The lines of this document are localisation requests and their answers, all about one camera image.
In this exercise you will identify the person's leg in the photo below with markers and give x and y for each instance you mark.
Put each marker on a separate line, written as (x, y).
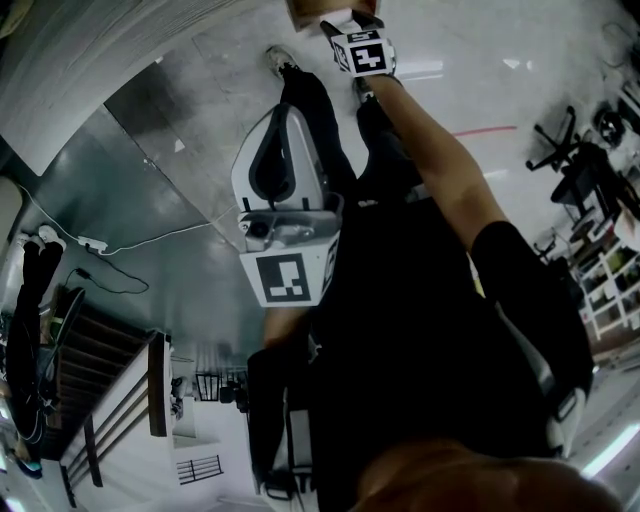
(387, 150)
(315, 120)

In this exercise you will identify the person's left leg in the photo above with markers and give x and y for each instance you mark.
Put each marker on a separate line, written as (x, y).
(315, 120)

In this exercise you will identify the person's left shoe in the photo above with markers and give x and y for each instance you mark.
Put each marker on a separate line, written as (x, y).
(277, 59)

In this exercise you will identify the dark wooden staircase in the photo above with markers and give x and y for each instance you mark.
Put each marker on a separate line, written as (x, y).
(110, 370)

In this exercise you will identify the person's left forearm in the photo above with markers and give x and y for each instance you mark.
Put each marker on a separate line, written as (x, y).
(282, 325)

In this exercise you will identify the person's right forearm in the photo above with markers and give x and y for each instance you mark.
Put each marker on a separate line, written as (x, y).
(440, 160)

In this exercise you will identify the white power strip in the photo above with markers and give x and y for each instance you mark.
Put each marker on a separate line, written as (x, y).
(92, 244)

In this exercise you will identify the black metal railing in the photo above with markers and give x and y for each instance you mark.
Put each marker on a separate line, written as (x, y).
(200, 470)

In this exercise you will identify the black office chair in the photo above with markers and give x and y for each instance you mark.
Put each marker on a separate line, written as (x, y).
(575, 170)

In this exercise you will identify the person's right leg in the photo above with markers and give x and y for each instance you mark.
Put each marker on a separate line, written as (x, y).
(387, 150)

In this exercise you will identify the white shelf rack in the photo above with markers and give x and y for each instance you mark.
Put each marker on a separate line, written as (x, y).
(612, 280)

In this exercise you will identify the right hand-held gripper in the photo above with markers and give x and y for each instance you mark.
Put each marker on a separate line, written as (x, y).
(367, 55)

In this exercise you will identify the brown wooden desk drawer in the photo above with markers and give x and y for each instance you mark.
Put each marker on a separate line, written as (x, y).
(310, 12)

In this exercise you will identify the person's shoe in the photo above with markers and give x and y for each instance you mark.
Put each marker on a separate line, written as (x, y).
(277, 59)
(361, 90)

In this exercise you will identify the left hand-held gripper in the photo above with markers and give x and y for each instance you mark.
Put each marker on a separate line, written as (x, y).
(280, 280)

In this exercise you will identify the person's black shirt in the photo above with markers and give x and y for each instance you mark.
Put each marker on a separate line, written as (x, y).
(425, 325)

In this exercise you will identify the person's right shoe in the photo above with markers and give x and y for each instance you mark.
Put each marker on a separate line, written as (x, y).
(361, 90)

